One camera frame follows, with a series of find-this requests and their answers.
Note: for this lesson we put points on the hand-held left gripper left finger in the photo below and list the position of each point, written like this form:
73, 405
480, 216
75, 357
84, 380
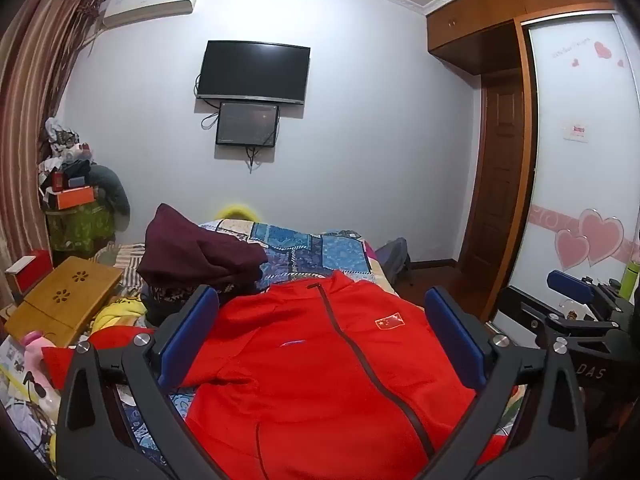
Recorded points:
192, 340

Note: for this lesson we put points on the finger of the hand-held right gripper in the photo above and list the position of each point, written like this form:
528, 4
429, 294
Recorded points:
522, 315
570, 283

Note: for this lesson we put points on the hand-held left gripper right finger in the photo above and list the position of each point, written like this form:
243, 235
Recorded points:
455, 345

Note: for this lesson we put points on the red zip jacket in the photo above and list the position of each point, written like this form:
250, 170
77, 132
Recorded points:
310, 360

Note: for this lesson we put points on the black patterned garment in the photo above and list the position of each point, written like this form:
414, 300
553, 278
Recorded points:
170, 300

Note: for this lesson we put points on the green bottle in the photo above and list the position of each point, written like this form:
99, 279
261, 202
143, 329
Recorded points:
631, 282

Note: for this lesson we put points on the yellow cloth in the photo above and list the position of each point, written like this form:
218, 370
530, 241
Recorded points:
117, 315

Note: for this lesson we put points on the maroon garment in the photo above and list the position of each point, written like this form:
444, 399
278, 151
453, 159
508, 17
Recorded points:
190, 250

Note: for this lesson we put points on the striped bed sheet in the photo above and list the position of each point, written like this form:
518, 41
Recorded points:
125, 260

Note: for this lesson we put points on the grey backpack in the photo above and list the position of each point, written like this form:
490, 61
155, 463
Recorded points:
392, 260

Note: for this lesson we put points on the brown wooden door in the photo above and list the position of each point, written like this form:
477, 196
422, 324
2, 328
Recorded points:
495, 175

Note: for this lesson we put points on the wooden folding lap desk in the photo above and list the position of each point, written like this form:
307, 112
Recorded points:
65, 300

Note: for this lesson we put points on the yellow round object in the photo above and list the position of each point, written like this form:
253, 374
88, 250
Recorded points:
237, 210

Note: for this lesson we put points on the white paper notice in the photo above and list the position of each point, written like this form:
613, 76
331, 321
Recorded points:
576, 132

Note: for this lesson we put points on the green patterned cloth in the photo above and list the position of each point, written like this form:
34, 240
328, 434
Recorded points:
80, 225

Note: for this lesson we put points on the grey hanging coat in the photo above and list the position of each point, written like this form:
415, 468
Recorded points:
112, 190

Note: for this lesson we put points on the red box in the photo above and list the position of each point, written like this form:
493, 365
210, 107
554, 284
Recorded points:
30, 270

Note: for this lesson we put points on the orange box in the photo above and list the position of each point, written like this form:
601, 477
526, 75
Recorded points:
75, 197

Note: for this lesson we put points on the striped brown curtain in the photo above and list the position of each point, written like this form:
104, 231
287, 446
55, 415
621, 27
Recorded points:
35, 110

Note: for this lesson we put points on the wooden overhead cabinet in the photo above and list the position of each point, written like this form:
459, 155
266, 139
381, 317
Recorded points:
480, 15

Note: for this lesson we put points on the white air conditioner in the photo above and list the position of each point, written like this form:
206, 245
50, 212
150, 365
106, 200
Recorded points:
150, 2

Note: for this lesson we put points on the small black wall monitor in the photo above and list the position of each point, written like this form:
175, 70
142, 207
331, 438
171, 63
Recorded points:
247, 124

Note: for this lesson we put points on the wall-mounted black television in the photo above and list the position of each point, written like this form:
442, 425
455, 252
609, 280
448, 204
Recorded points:
254, 71

